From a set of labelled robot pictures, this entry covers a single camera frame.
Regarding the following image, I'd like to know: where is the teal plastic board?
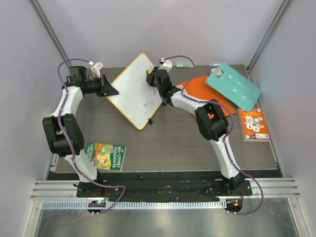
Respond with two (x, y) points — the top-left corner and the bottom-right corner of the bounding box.
(206, 63), (261, 111)

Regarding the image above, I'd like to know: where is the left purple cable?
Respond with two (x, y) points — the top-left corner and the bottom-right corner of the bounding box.
(57, 58), (126, 215)

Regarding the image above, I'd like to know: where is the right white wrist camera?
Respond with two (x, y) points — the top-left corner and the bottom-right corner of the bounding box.
(158, 58), (172, 73)

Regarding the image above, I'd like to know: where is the orange paperback book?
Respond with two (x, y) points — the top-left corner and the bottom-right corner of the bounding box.
(237, 107), (270, 142)

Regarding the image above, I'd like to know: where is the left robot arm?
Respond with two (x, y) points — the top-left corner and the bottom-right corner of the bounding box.
(42, 62), (119, 197)

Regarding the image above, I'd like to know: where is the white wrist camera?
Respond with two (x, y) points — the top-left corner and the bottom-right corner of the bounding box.
(89, 61), (104, 78)
(158, 58), (172, 73)

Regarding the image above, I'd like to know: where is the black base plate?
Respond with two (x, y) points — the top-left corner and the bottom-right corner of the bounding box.
(73, 171), (253, 202)

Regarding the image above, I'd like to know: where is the slotted cable duct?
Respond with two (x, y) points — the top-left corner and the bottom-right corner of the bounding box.
(42, 200), (227, 210)

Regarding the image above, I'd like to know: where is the yellow framed whiteboard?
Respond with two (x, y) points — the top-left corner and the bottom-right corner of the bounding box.
(108, 53), (162, 130)

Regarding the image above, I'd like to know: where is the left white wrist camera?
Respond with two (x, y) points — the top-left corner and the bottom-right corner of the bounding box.
(89, 61), (104, 78)

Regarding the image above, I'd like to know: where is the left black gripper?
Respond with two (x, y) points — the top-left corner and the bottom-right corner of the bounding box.
(86, 75), (119, 97)

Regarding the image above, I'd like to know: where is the green eraser block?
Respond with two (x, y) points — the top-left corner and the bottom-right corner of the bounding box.
(176, 63), (194, 68)

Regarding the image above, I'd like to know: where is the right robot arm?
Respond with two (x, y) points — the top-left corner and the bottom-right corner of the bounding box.
(146, 67), (245, 195)

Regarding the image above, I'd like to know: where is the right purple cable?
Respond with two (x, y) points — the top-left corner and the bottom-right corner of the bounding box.
(162, 55), (264, 216)

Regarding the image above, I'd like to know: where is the pale yellow mug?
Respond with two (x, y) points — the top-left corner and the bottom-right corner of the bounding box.
(48, 113), (63, 135)

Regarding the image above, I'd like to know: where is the green treehouse book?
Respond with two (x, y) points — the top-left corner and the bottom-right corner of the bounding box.
(86, 143), (126, 172)

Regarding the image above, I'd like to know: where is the purple cable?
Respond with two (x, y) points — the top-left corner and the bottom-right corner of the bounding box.
(162, 55), (264, 216)
(57, 58), (126, 215)

